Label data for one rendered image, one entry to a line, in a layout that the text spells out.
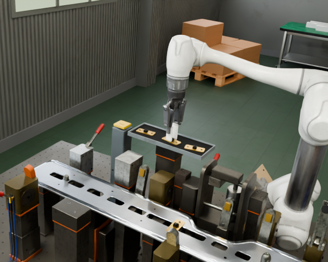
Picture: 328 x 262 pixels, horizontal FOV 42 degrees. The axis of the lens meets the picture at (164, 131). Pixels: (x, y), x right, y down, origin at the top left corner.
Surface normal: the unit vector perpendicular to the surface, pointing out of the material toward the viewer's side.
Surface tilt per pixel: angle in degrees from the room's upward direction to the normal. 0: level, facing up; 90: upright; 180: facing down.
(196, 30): 90
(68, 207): 0
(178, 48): 81
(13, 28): 90
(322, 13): 90
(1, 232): 0
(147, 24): 90
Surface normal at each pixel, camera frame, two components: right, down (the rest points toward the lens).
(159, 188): -0.51, 0.32
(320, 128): -0.29, 0.54
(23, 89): 0.89, 0.26
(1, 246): 0.08, -0.91
